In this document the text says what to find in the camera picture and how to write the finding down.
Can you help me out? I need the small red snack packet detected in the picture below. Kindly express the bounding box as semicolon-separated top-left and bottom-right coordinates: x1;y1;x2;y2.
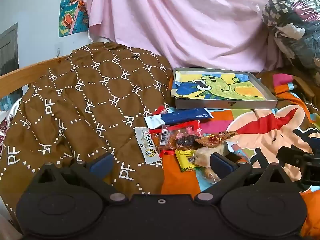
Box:
153;103;171;116

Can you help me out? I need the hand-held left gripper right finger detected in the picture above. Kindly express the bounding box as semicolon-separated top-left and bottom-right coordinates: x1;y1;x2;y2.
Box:
194;152;291;204

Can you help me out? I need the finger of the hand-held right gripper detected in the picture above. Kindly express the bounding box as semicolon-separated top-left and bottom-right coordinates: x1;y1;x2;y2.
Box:
276;145;313;167

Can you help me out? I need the crayon dinosaur drawing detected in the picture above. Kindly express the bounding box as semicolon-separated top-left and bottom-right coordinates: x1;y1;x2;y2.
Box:
171;70;267;101

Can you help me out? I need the dark dried fruit packet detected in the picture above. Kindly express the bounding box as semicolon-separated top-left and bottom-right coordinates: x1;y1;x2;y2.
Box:
175;134;201;148

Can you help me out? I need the beige rice cracker packet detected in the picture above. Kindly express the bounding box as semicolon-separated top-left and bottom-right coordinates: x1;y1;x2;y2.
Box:
194;142;233;183

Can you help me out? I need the grey door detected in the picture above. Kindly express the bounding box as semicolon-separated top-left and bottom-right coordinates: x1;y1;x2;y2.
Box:
0;23;19;70

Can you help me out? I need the red clear snack packet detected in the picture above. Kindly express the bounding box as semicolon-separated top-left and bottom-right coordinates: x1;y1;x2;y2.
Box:
157;120;203;156

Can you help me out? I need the floral cloth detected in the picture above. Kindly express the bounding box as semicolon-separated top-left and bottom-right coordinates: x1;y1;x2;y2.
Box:
0;96;24;156

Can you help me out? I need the orange sausage stick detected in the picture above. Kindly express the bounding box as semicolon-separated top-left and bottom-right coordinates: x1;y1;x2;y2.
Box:
231;142;251;163

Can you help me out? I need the colourful cartoon printed blanket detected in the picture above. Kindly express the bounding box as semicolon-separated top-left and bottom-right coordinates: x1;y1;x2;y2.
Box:
160;69;320;238

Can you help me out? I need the white and red tofu packet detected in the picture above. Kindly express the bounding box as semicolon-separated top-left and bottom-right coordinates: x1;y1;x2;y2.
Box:
134;127;162;165

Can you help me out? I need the grey shallow cardboard box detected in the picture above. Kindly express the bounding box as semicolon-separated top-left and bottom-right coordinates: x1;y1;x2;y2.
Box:
172;67;278;109

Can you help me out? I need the wooden bed frame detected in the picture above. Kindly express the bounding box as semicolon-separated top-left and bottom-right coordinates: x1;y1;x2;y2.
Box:
0;54;73;98

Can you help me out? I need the yellow green snack packet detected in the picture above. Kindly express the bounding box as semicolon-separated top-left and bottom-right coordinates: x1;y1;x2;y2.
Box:
175;150;201;173

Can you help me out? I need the gold foil snack packet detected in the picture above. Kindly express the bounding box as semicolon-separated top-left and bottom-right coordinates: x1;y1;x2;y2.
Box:
194;131;238;148

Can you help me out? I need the blue and white snack packet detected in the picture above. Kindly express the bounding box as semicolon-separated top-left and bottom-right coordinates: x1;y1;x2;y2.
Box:
144;107;214;129

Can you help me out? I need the cartoon wall poster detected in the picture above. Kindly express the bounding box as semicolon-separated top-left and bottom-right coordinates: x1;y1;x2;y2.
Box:
59;0;91;38

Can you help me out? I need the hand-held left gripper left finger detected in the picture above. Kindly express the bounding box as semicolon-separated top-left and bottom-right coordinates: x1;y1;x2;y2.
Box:
31;152;129;205

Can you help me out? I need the clear bag of clothes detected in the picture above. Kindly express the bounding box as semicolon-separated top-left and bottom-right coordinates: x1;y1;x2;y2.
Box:
261;0;320;71

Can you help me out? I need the pink shirt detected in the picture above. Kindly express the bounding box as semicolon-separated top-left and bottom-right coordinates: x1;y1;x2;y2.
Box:
80;0;309;73

